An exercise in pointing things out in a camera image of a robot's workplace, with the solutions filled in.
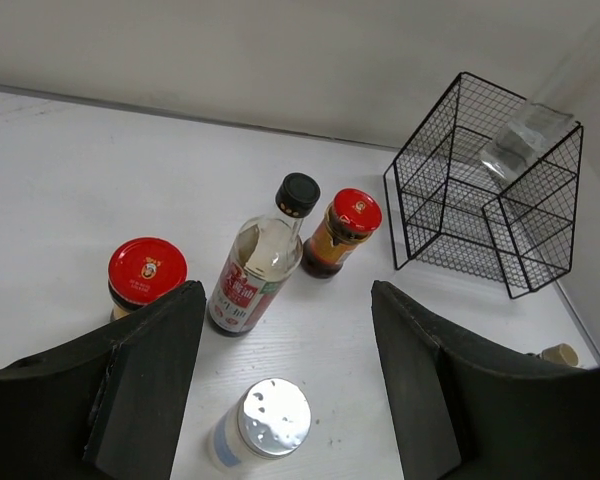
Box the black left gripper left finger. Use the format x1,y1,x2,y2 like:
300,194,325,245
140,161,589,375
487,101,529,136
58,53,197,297
0,281,206,479

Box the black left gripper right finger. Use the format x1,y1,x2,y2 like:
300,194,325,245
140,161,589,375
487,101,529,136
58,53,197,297
371,281,600,479

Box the white shaker silver lid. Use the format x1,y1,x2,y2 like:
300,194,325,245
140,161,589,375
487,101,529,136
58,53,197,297
208,378,313,471

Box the soy sauce bottle black cap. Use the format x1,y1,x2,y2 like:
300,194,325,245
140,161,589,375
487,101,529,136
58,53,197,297
207,172,322,337

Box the clear glass oil bottle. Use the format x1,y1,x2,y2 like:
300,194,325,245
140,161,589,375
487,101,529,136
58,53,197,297
479,59,577,184

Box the small yellow bottle right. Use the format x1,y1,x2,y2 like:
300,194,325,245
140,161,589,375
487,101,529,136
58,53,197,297
528,343,579,368

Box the short red-lid sauce jar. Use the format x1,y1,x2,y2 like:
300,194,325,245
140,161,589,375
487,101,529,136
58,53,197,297
108,237,188,322

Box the tall red-lid sauce jar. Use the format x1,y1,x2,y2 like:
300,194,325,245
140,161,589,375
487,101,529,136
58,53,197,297
301,188,383,279

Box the black wire rack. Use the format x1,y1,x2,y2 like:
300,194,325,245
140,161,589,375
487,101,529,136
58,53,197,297
383,72,584,299

